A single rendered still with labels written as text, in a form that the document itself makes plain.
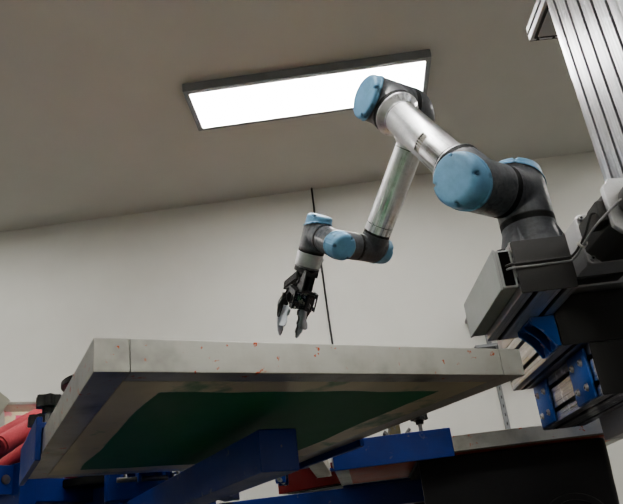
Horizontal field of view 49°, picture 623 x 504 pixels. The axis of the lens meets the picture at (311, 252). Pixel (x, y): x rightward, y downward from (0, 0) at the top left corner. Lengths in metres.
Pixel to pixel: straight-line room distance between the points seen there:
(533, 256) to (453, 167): 0.36
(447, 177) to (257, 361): 0.76
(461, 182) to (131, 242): 3.54
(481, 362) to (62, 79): 2.99
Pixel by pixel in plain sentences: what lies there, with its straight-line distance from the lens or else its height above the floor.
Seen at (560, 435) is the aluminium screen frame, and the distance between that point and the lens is 1.87.
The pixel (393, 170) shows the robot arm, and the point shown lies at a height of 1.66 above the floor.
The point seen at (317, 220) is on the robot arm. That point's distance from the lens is 1.90.
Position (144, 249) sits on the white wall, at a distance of 4.69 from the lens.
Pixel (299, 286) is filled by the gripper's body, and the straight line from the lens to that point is 1.93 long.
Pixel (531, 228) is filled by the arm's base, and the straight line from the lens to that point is 1.48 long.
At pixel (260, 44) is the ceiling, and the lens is 3.44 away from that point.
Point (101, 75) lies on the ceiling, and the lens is 3.62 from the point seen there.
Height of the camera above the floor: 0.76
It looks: 24 degrees up
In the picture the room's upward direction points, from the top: 7 degrees counter-clockwise
